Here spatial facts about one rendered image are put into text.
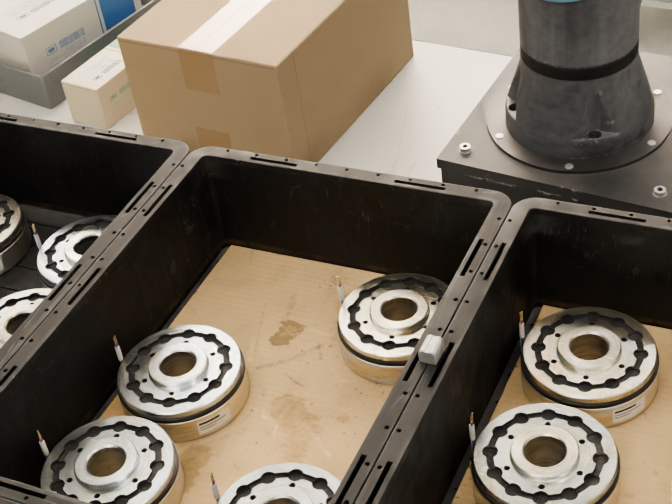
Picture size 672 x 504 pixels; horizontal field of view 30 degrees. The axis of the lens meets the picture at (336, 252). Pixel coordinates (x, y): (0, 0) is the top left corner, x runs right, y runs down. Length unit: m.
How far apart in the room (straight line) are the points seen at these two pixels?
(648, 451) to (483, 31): 2.25
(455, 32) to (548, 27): 1.92
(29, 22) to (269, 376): 0.82
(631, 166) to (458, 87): 0.38
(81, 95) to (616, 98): 0.70
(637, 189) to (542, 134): 0.11
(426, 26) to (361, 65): 1.63
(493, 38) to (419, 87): 1.50
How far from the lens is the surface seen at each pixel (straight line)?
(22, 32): 1.71
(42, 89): 1.69
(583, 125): 1.26
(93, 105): 1.62
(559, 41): 1.22
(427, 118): 1.54
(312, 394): 1.01
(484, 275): 0.94
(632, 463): 0.94
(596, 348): 1.00
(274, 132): 1.42
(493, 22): 3.15
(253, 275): 1.13
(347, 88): 1.51
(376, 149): 1.49
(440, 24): 3.17
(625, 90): 1.26
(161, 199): 1.08
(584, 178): 1.25
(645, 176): 1.26
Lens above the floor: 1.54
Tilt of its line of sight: 39 degrees down
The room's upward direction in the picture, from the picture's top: 9 degrees counter-clockwise
